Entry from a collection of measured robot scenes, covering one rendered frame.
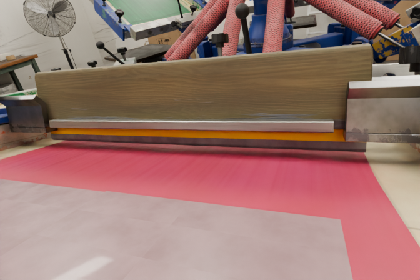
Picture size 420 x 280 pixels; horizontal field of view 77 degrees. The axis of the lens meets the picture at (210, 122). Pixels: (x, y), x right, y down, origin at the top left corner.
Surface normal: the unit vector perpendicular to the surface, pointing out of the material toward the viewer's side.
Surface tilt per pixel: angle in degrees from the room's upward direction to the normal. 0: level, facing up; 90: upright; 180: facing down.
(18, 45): 90
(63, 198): 17
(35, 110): 73
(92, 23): 90
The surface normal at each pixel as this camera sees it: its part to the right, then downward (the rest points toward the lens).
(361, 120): -0.34, 0.19
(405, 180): -0.06, -0.98
